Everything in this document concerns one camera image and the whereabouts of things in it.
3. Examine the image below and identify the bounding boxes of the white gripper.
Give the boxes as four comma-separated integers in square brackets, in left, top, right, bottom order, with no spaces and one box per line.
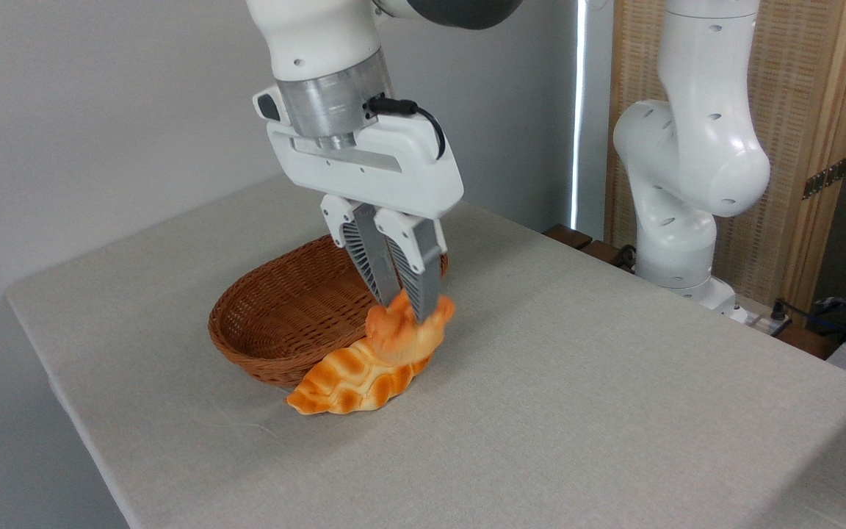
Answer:
[266,110,466,325]

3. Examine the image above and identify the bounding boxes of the wooden folding screen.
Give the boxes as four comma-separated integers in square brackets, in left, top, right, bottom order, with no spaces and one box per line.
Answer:
[604,0,846,318]

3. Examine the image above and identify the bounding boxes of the brown wicker basket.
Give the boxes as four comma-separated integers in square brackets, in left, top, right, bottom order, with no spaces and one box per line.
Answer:
[208,233,450,389]

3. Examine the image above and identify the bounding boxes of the small round bread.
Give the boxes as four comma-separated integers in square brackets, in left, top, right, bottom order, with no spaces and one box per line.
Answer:
[364,288,457,367]

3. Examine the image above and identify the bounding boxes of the black and blue cables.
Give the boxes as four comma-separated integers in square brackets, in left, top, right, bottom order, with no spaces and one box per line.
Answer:
[773,295,846,340]

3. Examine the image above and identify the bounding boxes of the metal screen hinge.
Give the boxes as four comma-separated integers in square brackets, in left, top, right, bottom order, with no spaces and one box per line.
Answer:
[802,157,846,201]

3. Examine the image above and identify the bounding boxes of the long croissant bread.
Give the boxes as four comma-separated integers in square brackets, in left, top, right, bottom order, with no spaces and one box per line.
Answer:
[286,339,435,416]

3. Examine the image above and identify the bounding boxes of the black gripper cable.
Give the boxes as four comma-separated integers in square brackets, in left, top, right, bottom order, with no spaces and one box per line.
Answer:
[367,96,448,162]

